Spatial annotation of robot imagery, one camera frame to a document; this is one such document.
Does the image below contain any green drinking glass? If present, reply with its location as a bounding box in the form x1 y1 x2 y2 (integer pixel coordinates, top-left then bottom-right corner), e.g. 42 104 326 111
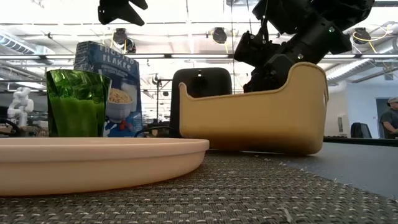
45 68 113 139

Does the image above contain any black toaster power cable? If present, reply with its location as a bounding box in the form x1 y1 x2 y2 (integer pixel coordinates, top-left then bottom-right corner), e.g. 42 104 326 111
133 125 173 139

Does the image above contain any black aluminium table frame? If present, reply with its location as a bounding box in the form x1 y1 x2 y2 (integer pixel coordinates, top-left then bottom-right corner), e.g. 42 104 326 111
323 136 398 147

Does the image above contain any black ceiling cable reel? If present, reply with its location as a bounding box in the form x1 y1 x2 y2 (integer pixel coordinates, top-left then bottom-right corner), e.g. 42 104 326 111
212 27 228 45
112 27 137 54
353 27 373 45

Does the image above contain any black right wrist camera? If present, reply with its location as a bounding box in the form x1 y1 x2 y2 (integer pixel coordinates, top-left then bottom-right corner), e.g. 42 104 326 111
233 30 281 68

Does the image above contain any blue frosted flakes cereal box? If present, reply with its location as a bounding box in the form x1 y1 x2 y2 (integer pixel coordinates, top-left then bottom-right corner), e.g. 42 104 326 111
73 40 144 139

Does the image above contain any black chair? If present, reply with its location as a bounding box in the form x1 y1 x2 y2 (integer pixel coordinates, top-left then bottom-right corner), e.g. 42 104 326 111
350 121 373 139

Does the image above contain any grey woven placemat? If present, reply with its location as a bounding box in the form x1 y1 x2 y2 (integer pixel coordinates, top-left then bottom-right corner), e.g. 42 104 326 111
0 153 398 224

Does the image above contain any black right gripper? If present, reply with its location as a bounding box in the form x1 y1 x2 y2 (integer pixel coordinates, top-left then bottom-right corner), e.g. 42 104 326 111
243 46 312 94

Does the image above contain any person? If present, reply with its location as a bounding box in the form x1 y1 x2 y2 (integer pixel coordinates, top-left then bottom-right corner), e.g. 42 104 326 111
379 96 398 139

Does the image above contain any cream round plate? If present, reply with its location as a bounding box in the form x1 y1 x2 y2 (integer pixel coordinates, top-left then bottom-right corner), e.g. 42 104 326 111
0 137 210 197

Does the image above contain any black two-slot toaster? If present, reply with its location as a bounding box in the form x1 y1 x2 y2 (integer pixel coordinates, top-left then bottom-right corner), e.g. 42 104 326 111
169 67 233 139

